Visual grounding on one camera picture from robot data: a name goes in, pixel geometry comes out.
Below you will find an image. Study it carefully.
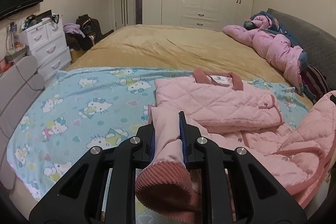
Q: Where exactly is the white drawer chest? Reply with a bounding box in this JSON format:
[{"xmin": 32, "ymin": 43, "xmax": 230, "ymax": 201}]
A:
[{"xmin": 19, "ymin": 14, "xmax": 72, "ymax": 83}]

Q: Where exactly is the hello kitty blue sheet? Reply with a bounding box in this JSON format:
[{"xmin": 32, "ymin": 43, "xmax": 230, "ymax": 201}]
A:
[{"xmin": 6, "ymin": 66, "xmax": 310, "ymax": 202}]

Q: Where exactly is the tan bed blanket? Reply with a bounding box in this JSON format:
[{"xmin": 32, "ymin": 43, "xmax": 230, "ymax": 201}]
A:
[{"xmin": 65, "ymin": 24, "xmax": 314, "ymax": 109}]

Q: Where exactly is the purple clothes pile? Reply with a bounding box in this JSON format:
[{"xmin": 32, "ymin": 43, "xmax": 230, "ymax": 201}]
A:
[{"xmin": 63, "ymin": 23, "xmax": 85, "ymax": 38}]

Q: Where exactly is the black backpack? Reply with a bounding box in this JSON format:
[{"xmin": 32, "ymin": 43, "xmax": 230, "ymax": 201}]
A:
[{"xmin": 76, "ymin": 14, "xmax": 104, "ymax": 51}]

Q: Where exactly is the striped dark pillow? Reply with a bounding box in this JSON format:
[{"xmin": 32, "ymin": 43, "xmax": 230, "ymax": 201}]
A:
[{"xmin": 301, "ymin": 65, "xmax": 329, "ymax": 104}]

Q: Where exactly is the pink floral duvet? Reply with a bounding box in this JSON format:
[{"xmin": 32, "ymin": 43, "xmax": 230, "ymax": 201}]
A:
[{"xmin": 223, "ymin": 11, "xmax": 308, "ymax": 95}]

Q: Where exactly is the pink quilted jacket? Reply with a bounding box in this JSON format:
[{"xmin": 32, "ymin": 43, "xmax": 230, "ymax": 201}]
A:
[{"xmin": 135, "ymin": 68, "xmax": 335, "ymax": 223}]

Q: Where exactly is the grey headboard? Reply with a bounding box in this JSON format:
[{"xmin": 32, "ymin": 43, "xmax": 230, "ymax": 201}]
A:
[{"xmin": 267, "ymin": 8, "xmax": 336, "ymax": 90}]

